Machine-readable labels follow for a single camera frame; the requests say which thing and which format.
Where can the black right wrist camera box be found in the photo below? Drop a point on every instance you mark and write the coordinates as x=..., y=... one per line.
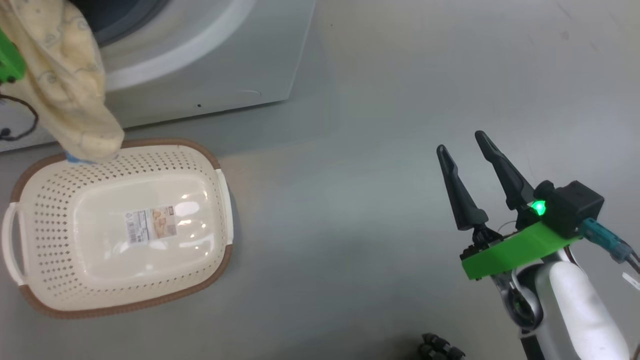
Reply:
x=575, y=205

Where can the black ribbed robot part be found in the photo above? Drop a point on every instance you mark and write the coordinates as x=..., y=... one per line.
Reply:
x=440, y=347

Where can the yellow bear-print garment blue cuff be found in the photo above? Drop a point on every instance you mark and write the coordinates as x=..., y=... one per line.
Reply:
x=60, y=75

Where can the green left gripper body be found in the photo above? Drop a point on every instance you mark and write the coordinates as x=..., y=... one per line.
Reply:
x=11, y=62

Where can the cream perforated basket brown rim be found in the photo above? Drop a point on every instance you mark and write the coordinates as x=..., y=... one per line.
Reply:
x=50, y=225

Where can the white front-load washing machine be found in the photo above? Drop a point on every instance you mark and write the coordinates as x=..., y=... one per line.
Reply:
x=225, y=75

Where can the grey rubber door gasket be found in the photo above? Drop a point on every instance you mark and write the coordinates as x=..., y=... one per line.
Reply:
x=125, y=15

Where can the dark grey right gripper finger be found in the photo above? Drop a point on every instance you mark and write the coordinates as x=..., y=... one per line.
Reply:
x=462, y=200
x=510, y=182

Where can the white product label in basket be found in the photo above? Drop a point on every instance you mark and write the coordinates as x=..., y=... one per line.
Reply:
x=150, y=225

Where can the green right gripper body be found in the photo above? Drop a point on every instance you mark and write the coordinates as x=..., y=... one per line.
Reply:
x=510, y=252

